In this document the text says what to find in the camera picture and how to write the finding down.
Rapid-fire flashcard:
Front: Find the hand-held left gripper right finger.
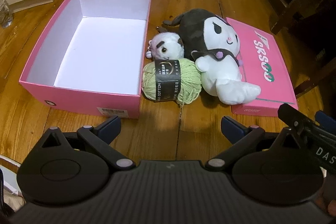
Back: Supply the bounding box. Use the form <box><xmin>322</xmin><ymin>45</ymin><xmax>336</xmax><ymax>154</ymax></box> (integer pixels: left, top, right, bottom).
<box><xmin>205</xmin><ymin>115</ymin><xmax>308</xmax><ymax>171</ymax></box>

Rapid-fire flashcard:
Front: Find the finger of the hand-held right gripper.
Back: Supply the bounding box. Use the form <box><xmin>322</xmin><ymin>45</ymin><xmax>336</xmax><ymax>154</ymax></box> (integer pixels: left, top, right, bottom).
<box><xmin>314</xmin><ymin>110</ymin><xmax>336</xmax><ymax>134</ymax></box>
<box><xmin>278</xmin><ymin>103</ymin><xmax>318</xmax><ymax>136</ymax></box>

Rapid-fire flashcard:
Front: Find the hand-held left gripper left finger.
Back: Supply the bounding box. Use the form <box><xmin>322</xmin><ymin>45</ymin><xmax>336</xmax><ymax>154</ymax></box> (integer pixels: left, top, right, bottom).
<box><xmin>35</xmin><ymin>115</ymin><xmax>137</xmax><ymax>170</ymax></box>

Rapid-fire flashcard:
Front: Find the green yarn ball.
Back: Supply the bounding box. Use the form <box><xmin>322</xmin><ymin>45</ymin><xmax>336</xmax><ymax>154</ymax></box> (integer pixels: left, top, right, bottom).
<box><xmin>141</xmin><ymin>58</ymin><xmax>203</xmax><ymax>106</ymax></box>

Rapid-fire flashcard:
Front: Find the pink cardboard box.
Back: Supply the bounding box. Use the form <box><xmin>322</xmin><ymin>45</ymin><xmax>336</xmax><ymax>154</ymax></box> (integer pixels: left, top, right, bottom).
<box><xmin>18</xmin><ymin>0</ymin><xmax>154</xmax><ymax>119</ymax></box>

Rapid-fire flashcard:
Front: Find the large black white plush toy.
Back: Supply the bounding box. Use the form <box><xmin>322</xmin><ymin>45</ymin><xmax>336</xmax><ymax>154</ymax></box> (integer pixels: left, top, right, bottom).
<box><xmin>162</xmin><ymin>9</ymin><xmax>262</xmax><ymax>104</ymax></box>

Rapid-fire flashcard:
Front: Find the small white plush toy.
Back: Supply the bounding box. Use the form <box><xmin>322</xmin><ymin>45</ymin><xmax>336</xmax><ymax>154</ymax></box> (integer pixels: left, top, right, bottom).
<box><xmin>147</xmin><ymin>32</ymin><xmax>184</xmax><ymax>61</ymax></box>

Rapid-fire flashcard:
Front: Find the pink box lid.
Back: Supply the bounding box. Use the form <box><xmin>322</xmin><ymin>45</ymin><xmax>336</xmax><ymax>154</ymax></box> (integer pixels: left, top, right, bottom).
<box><xmin>225</xmin><ymin>17</ymin><xmax>300</xmax><ymax>117</ymax></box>

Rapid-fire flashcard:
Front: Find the dark wooden furniture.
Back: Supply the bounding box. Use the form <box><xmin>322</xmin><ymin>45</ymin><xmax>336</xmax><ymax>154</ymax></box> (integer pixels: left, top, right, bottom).
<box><xmin>268</xmin><ymin>0</ymin><xmax>336</xmax><ymax>99</ymax></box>

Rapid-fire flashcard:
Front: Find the clear plastic bottle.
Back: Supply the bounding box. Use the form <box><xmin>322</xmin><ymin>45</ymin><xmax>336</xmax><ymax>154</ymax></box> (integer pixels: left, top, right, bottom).
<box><xmin>0</xmin><ymin>0</ymin><xmax>13</xmax><ymax>29</ymax></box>

